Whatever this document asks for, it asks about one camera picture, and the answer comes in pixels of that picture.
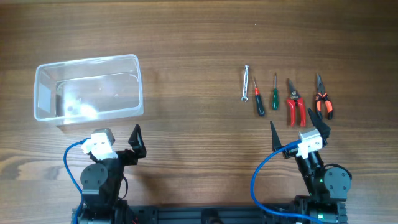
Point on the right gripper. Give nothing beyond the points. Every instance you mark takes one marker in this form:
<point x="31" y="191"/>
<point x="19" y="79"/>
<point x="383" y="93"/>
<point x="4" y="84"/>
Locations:
<point x="292" y="150"/>

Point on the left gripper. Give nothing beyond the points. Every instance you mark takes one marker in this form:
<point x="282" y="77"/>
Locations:
<point x="125" y="154"/>

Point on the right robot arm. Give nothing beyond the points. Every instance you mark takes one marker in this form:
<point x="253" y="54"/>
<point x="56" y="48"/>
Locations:
<point x="327" y="184"/>

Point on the clear plastic container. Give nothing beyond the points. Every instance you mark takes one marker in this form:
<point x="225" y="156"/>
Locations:
<point x="92" y="89"/>

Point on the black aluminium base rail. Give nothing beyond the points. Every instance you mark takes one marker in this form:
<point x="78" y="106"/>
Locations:
<point x="214" y="214"/>

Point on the black red screwdriver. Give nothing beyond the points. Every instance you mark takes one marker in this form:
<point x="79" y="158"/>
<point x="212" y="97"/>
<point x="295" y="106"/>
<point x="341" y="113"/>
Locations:
<point x="258" y="98"/>

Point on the small silver wrench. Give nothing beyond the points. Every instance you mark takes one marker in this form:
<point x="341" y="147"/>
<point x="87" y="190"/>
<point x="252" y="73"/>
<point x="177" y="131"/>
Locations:
<point x="244" y="97"/>

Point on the green handled screwdriver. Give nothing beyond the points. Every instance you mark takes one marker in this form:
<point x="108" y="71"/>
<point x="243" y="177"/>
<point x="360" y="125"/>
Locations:
<point x="275" y="99"/>

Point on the red handled snips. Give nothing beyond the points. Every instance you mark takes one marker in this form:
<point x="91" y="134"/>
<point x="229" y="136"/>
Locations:
<point x="296" y="101"/>

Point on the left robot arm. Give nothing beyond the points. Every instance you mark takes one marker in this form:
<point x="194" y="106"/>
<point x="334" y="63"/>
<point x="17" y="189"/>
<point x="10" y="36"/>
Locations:
<point x="101" y="181"/>

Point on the orange black long-nose pliers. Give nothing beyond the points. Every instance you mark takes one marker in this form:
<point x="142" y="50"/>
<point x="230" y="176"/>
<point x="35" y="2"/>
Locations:
<point x="322" y="96"/>

